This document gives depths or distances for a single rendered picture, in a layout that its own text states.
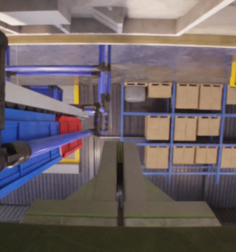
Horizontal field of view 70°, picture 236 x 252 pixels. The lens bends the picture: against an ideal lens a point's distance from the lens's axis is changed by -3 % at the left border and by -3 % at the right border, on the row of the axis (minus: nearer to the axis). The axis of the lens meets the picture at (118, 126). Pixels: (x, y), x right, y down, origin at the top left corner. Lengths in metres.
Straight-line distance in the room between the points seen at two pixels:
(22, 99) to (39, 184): 12.52
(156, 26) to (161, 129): 8.93
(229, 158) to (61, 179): 10.09
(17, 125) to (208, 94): 10.10
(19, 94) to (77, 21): 0.38
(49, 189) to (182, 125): 9.13
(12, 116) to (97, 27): 0.43
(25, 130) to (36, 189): 12.76
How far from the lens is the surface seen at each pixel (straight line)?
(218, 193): 13.75
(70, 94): 10.95
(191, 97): 9.89
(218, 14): 1.05
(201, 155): 10.52
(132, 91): 9.21
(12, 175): 0.33
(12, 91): 0.35
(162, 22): 0.67
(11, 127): 0.33
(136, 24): 0.65
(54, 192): 12.73
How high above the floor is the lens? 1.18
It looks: 7 degrees up
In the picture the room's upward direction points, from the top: 179 degrees counter-clockwise
